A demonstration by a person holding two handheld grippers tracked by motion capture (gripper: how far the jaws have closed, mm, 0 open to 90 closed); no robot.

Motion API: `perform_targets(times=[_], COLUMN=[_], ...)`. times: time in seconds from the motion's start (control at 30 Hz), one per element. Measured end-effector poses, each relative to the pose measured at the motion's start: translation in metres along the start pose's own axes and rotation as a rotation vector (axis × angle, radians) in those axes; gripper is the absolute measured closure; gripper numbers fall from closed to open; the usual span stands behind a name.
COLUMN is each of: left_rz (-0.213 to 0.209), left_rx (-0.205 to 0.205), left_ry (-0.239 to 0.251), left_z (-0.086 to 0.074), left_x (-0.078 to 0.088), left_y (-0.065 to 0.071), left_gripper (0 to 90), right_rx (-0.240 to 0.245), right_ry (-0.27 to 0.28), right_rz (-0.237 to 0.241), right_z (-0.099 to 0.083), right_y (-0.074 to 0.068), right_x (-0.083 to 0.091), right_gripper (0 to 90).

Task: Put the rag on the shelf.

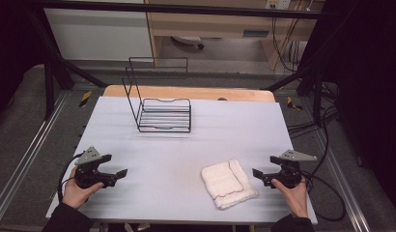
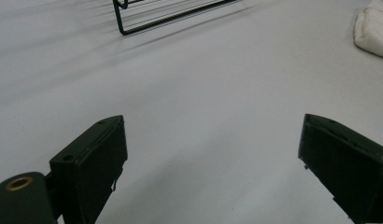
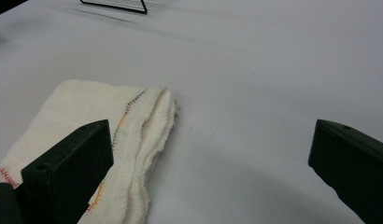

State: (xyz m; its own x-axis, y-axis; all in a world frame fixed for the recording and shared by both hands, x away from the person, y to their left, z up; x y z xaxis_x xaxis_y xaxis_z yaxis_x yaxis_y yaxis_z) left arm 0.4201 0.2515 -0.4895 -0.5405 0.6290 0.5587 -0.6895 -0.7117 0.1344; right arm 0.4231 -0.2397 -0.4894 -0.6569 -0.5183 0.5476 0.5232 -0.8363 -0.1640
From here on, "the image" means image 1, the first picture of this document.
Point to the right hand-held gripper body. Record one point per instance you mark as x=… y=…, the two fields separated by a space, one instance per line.
x=288 y=172

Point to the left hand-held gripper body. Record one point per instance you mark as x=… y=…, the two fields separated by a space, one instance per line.
x=88 y=174

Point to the white towel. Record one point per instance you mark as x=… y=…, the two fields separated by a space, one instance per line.
x=228 y=184

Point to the person's left hand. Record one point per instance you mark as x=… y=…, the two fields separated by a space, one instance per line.
x=77 y=196

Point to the person's right hand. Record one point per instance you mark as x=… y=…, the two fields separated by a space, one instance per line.
x=294 y=199

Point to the wooden board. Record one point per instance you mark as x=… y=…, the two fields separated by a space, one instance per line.
x=186 y=92

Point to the black curtain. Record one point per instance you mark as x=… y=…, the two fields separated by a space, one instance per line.
x=366 y=80

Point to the white panel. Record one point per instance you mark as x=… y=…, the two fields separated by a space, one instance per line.
x=99 y=35

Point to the white object under desk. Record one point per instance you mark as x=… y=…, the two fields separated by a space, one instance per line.
x=188 y=40

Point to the light wooden desk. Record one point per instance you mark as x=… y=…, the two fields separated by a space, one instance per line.
x=218 y=24

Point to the aluminium rail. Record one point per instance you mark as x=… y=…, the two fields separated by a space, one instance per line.
x=345 y=180
x=28 y=151

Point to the white wall socket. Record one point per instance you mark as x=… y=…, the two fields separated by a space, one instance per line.
x=277 y=4

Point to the black metal frame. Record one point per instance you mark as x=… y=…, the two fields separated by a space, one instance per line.
x=173 y=9

